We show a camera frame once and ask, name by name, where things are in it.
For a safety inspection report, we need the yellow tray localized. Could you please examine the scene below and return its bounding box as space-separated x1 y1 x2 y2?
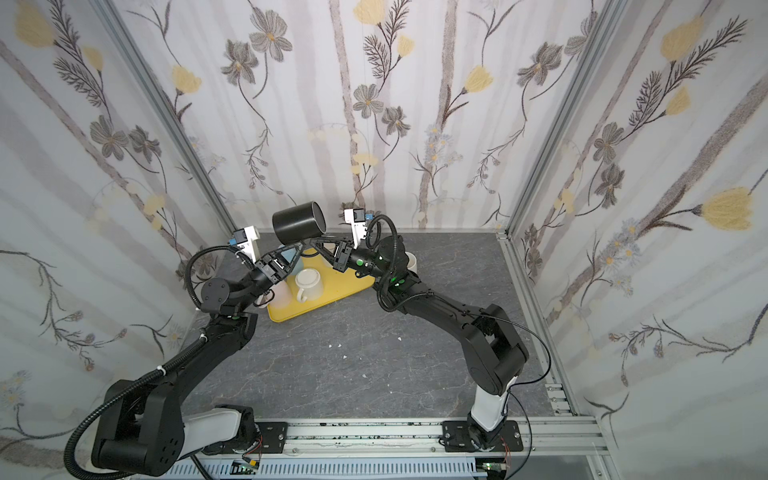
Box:
267 257 374 323

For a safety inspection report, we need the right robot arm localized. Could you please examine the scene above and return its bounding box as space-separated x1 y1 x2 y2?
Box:
305 235 529 450

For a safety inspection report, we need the white slotted cable duct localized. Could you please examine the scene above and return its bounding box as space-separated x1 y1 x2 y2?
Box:
131 459 487 480

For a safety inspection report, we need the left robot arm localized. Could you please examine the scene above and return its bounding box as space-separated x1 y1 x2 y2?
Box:
63 243 304 479

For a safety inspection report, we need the white mug centre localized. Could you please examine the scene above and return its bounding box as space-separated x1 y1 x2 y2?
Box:
295 268 324 303

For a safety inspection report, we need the aluminium mounting rail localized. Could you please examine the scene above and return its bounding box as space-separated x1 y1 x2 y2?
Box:
113 417 607 461

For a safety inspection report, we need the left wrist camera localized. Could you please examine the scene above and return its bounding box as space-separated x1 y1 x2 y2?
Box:
228 226 260 263

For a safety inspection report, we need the black mug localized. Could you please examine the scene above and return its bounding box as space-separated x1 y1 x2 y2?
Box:
272 201 327 245

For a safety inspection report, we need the white speckled mug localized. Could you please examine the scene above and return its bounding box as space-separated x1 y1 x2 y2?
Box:
406 252 418 273

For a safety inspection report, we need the pink mug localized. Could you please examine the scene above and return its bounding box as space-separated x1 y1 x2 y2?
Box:
256 281 293 309

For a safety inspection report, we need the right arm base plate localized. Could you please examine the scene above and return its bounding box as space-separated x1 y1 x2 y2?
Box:
438 420 524 453

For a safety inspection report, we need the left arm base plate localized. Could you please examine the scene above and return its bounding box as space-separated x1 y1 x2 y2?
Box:
222 420 288 455

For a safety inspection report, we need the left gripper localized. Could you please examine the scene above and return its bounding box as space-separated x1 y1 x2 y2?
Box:
234 244 301 316

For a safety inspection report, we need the light blue mug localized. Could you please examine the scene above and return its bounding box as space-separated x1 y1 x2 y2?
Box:
281 249 303 269

